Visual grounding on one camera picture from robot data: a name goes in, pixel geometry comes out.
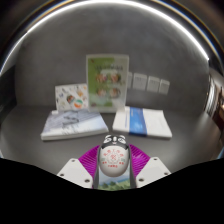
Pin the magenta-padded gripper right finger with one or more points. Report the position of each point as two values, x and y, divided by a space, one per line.
143 165

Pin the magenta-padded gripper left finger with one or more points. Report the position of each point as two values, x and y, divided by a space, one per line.
85 163

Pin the grey striped-cover book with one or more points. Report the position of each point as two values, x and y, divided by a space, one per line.
71 125

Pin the white book with blue band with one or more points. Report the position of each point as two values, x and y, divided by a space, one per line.
143 122

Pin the green food menu sign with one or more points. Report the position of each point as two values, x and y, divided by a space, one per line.
107 83

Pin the white wall sockets group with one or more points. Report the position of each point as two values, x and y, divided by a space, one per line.
148 82

